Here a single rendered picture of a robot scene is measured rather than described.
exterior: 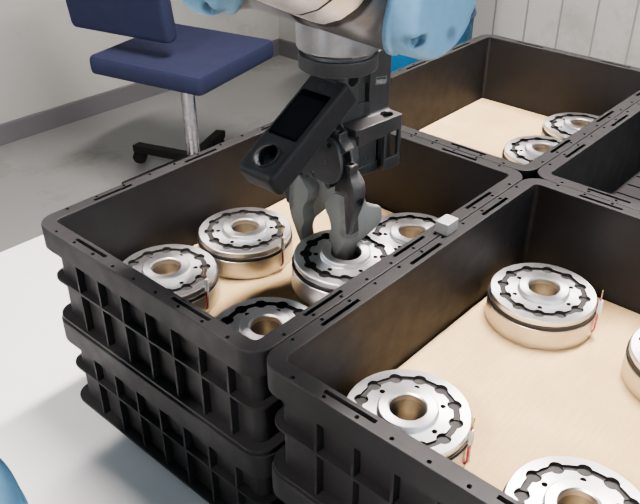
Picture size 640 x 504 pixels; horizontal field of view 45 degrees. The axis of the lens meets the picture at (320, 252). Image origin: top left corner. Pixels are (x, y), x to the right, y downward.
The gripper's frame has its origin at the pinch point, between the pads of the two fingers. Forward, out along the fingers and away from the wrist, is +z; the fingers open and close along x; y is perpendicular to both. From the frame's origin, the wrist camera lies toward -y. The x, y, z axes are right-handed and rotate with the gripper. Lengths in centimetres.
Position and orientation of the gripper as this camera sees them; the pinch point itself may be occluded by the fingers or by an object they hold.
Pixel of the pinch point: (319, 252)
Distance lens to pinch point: 77.9
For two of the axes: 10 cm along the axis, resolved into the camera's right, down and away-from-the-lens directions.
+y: 7.3, -3.6, 5.8
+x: -6.8, -3.9, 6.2
